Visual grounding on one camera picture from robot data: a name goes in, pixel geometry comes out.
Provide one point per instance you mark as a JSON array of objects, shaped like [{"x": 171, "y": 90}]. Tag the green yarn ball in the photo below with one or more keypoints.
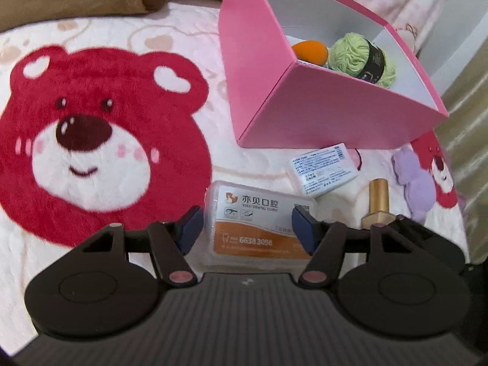
[{"x": 359, "y": 58}]

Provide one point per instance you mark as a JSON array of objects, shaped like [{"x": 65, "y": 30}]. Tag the gold cap perfume bottle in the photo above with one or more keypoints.
[{"x": 378, "y": 204}]

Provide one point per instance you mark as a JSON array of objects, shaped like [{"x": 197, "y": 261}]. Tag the purple plush toy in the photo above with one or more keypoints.
[{"x": 419, "y": 187}]

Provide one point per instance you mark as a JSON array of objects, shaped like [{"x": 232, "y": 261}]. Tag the orange makeup sponge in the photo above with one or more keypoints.
[{"x": 313, "y": 52}]

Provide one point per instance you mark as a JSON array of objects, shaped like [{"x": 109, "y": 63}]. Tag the pink storage box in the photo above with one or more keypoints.
[{"x": 278, "y": 101}]

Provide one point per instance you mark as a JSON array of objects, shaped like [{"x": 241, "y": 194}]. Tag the white tissue packet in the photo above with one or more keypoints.
[{"x": 321, "y": 171}]

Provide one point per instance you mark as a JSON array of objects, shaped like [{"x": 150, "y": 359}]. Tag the bear print blanket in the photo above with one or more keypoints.
[{"x": 133, "y": 127}]

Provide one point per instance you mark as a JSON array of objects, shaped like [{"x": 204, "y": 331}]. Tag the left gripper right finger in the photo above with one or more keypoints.
[{"x": 388, "y": 264}]

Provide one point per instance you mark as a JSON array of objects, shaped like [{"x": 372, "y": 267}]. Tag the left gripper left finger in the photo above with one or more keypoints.
[{"x": 104, "y": 256}]

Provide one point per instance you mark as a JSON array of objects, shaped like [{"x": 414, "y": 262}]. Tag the clear dental floss box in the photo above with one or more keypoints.
[{"x": 247, "y": 227}]

